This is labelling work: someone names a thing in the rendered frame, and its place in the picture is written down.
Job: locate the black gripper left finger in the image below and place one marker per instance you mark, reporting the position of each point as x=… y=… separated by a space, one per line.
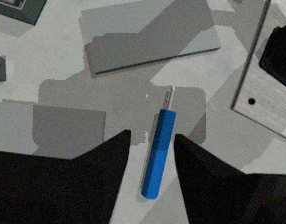
x=87 y=185

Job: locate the grey keyboard with white letter keys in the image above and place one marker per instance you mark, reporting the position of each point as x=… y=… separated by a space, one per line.
x=27 y=11

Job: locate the blue stylus with metal tip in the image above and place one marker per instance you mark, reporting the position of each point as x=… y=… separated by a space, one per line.
x=159 y=151

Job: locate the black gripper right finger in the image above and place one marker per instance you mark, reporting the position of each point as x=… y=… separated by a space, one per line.
x=214 y=192

